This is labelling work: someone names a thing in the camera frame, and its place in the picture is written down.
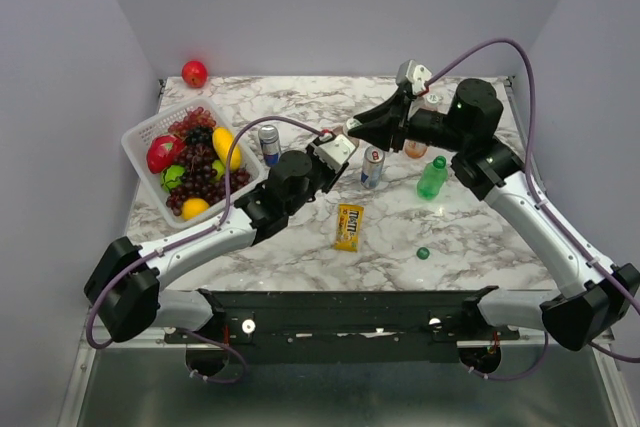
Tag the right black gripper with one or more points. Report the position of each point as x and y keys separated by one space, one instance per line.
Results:
x=377 y=131

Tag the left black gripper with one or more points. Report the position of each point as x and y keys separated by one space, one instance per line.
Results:
x=332 y=176

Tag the orange bottle front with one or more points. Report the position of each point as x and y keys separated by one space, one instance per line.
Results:
x=413 y=149

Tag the orange bottle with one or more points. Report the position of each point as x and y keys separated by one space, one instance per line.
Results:
x=351 y=139
x=413 y=149

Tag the green plastic bottle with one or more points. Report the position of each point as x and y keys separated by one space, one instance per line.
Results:
x=432 y=179

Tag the green bottle cap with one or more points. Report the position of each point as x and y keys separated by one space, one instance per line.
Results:
x=423 y=253

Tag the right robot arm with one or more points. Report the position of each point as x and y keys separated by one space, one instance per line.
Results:
x=592 y=291

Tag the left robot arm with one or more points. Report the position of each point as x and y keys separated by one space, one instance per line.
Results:
x=125 y=287

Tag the blue silver can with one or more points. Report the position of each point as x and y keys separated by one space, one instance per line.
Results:
x=269 y=140
x=372 y=167

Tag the yellow candy bag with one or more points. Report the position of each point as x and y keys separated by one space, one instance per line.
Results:
x=348 y=227

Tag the green apple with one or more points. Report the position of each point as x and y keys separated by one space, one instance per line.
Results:
x=218 y=168

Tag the yellow mango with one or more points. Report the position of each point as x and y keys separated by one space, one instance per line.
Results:
x=222 y=140

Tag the purple grape bunch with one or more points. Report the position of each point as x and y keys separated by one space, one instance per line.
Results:
x=197 y=181

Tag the black grape bunch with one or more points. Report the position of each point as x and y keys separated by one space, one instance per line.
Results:
x=199 y=135

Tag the yellow lemon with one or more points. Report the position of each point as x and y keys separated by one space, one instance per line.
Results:
x=193 y=207

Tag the red grape bunch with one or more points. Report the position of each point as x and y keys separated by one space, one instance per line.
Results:
x=199 y=117

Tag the green round fruit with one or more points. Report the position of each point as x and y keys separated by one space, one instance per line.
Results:
x=171 y=177

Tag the red dragon fruit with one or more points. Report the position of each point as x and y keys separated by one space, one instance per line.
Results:
x=162 y=152

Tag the red apple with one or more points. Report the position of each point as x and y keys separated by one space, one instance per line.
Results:
x=195 y=74

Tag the white plastic fruit basket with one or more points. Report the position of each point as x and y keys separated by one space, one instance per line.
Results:
x=137 y=140

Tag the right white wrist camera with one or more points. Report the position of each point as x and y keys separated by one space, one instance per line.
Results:
x=413 y=77

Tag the black base frame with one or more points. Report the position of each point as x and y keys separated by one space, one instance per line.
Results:
x=287 y=327

